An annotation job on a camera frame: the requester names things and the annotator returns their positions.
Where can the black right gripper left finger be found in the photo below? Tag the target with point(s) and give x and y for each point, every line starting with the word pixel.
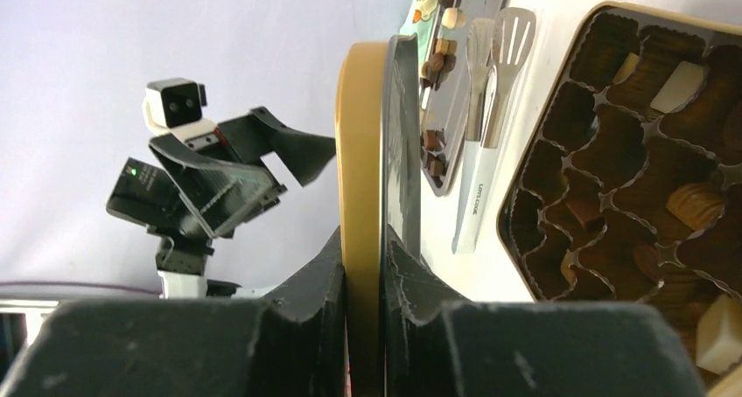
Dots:
pixel 290 342

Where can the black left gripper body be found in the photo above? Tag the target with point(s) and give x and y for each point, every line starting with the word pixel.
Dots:
pixel 220 191

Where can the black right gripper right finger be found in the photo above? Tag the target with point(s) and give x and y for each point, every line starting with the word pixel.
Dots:
pixel 440 344

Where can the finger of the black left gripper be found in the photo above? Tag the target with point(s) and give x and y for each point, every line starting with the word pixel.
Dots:
pixel 259 133

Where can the silver box lid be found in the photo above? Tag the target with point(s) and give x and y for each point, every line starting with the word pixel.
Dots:
pixel 364 79

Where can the metal serving tongs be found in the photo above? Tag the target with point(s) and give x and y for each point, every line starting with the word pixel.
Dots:
pixel 496 51

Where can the gold chocolate box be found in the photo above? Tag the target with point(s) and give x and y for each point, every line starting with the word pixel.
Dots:
pixel 585 217

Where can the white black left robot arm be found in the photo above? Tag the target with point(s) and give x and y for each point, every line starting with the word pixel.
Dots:
pixel 145 195

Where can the metal chocolate tray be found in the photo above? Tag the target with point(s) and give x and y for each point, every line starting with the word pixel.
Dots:
pixel 444 88

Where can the white cube boxed chocolate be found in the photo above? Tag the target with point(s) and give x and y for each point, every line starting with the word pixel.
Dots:
pixel 718 336

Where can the caramel ridged chocolate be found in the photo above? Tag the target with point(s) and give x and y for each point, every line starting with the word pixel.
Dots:
pixel 696 205

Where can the white chocolate in box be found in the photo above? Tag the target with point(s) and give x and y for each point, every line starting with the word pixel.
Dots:
pixel 678 89

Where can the green patterned cloth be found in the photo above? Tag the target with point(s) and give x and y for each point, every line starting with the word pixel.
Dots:
pixel 420 19

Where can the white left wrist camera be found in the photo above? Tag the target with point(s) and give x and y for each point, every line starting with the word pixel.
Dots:
pixel 174 107

